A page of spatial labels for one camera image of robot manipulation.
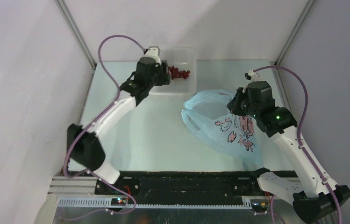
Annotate red fake grape bunch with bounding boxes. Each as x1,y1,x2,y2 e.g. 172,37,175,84
168,66,191,80

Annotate light blue plastic bag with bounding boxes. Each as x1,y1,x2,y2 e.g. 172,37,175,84
181,90,263,169

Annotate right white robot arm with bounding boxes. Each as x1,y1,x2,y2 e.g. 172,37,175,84
227,81,350,224

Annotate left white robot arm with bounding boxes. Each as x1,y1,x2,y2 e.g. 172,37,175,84
65,57,171,194

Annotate white perforated plastic basket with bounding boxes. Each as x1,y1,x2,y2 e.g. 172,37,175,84
150,46,197,99

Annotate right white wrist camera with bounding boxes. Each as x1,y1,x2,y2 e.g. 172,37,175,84
244,70,263,89

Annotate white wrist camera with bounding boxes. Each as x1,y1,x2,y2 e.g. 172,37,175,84
144,46,162,64
244,70,263,89

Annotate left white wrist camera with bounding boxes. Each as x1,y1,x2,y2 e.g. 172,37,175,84
144,46,162,64

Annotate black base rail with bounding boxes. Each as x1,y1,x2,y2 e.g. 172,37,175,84
94,171,265,206

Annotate left aluminium frame post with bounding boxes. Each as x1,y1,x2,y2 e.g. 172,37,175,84
54,0,97,70

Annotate aluminium frame post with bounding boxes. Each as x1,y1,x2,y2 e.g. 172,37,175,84
54,0,97,70
274,0,316,65

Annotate right aluminium frame post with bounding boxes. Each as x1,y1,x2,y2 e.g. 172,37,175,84
274,0,316,65

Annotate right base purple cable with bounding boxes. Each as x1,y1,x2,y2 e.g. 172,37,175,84
250,195,287,224

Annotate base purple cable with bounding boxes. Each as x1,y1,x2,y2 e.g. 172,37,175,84
250,195,287,224
60,177,137,222

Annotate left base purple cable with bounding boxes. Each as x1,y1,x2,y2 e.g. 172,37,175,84
60,177,137,222

